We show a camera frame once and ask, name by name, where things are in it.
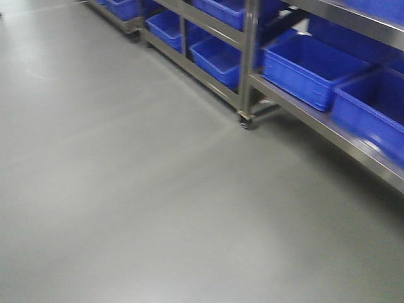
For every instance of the blue tote lower shelf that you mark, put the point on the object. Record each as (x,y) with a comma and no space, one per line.
(219,59)

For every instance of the stainless steel shelf rack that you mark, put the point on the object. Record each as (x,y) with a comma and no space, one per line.
(331,22)

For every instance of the blue tote on right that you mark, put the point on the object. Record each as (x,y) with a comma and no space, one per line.
(371,107)

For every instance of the large blue plastic tote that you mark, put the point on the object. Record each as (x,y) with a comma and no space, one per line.
(310,69)

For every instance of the blue tote far left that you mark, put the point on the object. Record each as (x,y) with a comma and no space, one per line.
(124,9)

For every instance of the blue tote lower middle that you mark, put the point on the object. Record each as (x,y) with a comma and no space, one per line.
(167,27)

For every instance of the blue tote rear left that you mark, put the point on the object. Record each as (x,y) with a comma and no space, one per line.
(233,12)

